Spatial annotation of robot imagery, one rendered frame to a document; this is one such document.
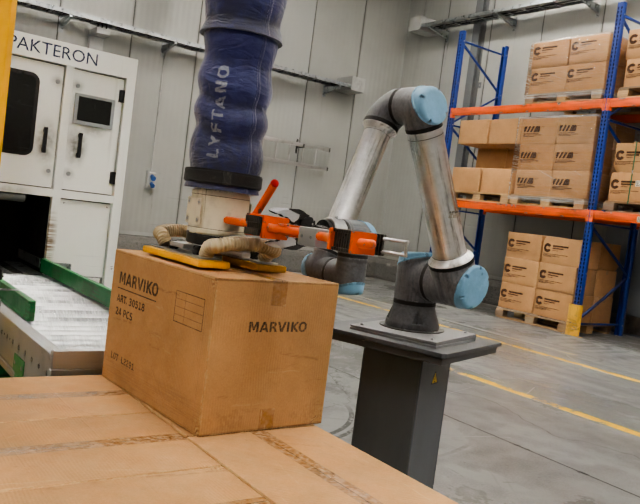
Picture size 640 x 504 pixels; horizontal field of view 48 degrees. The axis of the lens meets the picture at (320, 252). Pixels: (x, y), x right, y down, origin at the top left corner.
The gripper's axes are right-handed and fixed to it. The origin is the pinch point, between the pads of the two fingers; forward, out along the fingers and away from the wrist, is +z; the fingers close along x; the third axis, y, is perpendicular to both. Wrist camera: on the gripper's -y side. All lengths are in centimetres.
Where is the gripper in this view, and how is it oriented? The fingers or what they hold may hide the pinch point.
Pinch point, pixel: (271, 227)
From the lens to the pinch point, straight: 189.6
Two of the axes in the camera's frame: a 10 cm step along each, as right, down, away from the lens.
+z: -7.7, -0.7, -6.3
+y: -6.2, -1.2, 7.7
